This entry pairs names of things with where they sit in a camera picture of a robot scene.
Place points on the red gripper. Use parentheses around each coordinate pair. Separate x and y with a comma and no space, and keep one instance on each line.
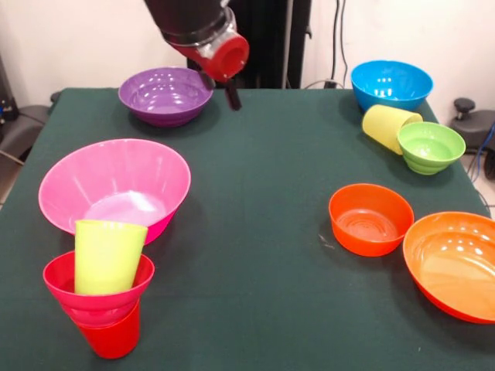
(228,58)

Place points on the large magenta bowl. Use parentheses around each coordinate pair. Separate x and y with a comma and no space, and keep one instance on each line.
(116,174)

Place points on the yellow cup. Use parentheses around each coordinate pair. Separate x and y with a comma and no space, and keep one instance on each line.
(383,125)

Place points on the blue bowl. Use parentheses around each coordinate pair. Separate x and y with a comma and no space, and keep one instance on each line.
(390,85)

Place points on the lime green cup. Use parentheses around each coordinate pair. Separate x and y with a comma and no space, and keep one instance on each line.
(106,259)

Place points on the small orange bowl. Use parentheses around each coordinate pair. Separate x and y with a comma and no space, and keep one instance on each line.
(369,235)

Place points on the small crimson pink bowl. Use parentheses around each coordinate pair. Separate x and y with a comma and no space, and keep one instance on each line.
(100,305)

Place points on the red cup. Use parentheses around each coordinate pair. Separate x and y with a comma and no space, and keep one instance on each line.
(112,342)

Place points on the large orange bowl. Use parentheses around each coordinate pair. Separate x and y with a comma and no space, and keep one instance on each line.
(456,270)

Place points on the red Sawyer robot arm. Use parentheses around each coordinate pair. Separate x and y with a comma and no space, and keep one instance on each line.
(189,19)

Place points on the purple bowl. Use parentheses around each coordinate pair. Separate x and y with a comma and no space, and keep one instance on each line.
(166,96)

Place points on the black robot column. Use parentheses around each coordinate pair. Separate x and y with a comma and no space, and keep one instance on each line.
(270,38)

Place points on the dark green tablecloth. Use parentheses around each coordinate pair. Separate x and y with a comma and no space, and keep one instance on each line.
(251,270)

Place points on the black equipment box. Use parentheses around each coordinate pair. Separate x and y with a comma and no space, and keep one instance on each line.
(5,96)

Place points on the small green bowl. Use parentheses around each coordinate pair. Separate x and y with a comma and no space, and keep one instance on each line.
(431,150)

